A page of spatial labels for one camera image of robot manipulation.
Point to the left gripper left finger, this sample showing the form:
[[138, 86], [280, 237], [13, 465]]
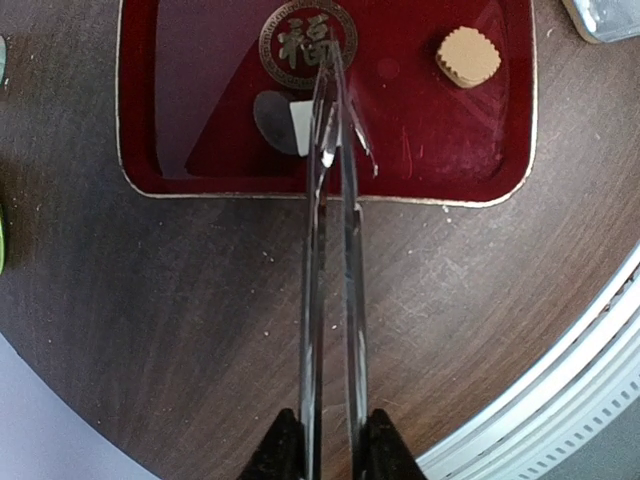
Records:
[[279, 455]]

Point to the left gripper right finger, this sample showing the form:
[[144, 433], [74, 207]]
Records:
[[387, 457]]

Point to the dark red lacquer tray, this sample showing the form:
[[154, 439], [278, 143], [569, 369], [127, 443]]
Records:
[[436, 101]]

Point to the black tongs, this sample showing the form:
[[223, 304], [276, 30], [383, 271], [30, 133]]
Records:
[[333, 231]]

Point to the brown round chocolate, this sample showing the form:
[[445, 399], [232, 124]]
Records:
[[467, 57]]

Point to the beige illustrated tin lid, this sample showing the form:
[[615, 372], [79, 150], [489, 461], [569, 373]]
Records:
[[604, 21]]

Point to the green saucer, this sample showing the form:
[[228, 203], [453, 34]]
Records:
[[3, 52]]

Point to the front aluminium rail frame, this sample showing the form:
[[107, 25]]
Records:
[[586, 380]]

